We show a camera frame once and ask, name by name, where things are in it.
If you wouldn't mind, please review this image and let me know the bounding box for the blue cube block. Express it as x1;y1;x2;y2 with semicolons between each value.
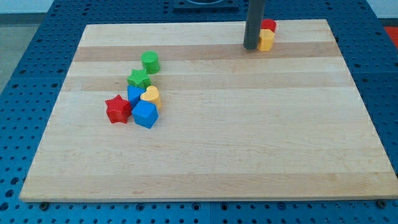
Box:
132;100;159;129

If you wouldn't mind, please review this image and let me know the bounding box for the green star block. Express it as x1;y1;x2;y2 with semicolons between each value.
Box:
127;68;151;89

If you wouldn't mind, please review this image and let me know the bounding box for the red circle block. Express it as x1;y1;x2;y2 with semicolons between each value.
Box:
261;19;277;32

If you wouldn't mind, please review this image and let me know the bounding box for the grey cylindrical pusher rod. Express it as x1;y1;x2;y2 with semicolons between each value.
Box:
243;0;266;50

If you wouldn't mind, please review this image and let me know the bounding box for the yellow hexagon block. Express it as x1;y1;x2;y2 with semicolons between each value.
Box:
257;29;275;52

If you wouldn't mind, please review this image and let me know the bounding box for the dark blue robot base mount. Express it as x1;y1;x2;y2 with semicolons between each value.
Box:
170;0;239;11

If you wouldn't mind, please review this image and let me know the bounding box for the green circle block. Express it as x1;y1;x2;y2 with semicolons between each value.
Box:
141;51;160;74

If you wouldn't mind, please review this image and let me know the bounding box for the yellow heart block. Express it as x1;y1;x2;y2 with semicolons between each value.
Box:
140;85;162;110

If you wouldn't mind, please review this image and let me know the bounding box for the blue triangle block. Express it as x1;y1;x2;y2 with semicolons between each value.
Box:
127;85;146;109

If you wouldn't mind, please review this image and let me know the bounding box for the light wooden board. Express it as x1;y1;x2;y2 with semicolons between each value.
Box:
20;19;397;202

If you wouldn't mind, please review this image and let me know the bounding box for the red star block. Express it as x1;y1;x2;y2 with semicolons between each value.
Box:
105;95;132;124

